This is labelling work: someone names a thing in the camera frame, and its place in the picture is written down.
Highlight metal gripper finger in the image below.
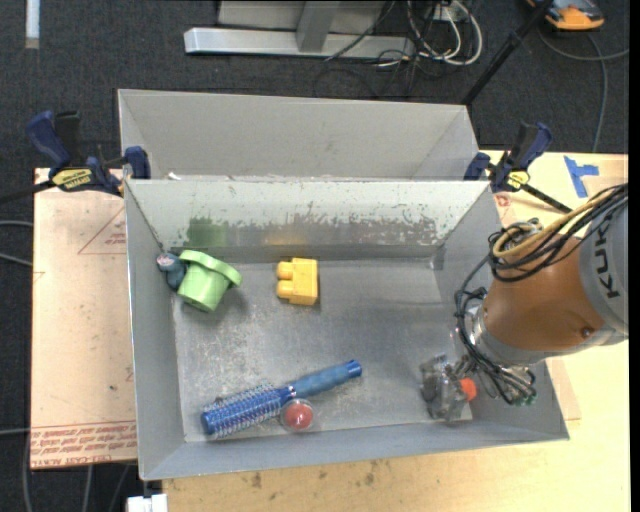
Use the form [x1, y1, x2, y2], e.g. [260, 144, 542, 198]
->
[428, 394, 474, 427]
[419, 354, 452, 402]

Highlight grey metal bin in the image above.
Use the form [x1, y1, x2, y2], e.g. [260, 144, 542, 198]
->
[117, 88, 570, 482]

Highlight clear ball with red core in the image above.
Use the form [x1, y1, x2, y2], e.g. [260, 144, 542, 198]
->
[278, 398, 315, 434]

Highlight yellow toy building brick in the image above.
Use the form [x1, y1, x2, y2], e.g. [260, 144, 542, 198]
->
[275, 257, 320, 307]

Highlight blue hairbrush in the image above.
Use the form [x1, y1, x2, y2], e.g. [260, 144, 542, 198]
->
[200, 359, 363, 440]

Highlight light green plastic cup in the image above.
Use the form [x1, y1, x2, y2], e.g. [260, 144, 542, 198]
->
[176, 248, 244, 314]

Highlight small grey-blue toy animal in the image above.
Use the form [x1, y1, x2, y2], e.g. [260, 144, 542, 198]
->
[155, 252, 189, 291]

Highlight brown cardboard board, red print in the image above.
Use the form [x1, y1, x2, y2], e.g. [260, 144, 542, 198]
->
[29, 167, 582, 471]

